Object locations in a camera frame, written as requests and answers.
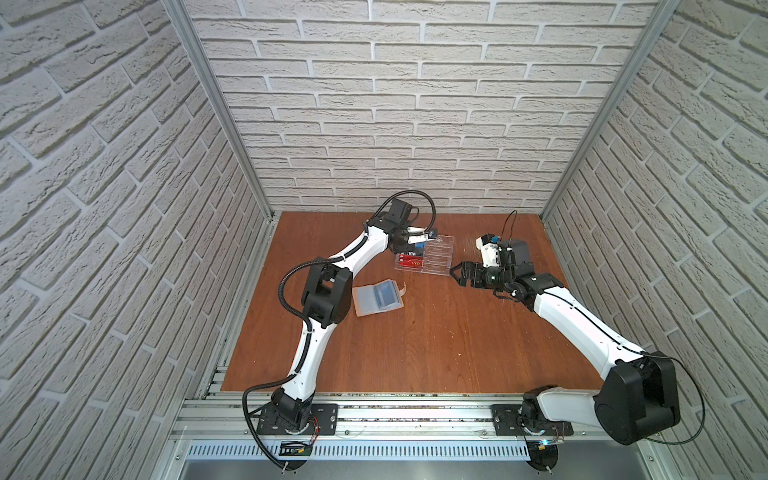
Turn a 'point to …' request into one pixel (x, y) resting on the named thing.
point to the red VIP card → (413, 261)
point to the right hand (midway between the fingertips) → (468, 271)
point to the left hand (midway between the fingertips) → (416, 231)
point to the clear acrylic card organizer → (435, 259)
